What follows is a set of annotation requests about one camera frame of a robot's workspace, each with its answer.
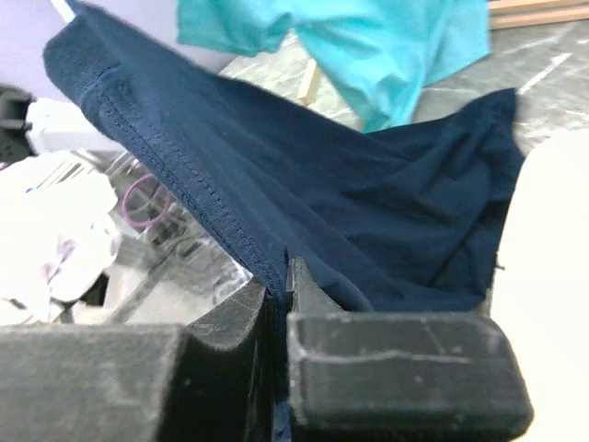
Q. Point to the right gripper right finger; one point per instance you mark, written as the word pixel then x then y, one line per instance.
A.
pixel 398 376

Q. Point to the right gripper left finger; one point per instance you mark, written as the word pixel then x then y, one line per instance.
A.
pixel 209 381

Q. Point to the navy blue t shirt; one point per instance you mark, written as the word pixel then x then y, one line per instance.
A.
pixel 405 219

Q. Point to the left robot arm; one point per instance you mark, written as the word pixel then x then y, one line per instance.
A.
pixel 57 235

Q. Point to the teal t shirt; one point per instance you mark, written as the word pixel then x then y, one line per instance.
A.
pixel 378 54

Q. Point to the cream plastic laundry basket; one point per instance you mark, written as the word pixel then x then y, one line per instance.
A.
pixel 540 288

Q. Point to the wooden clothes rack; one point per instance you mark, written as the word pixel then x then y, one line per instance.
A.
pixel 503 15

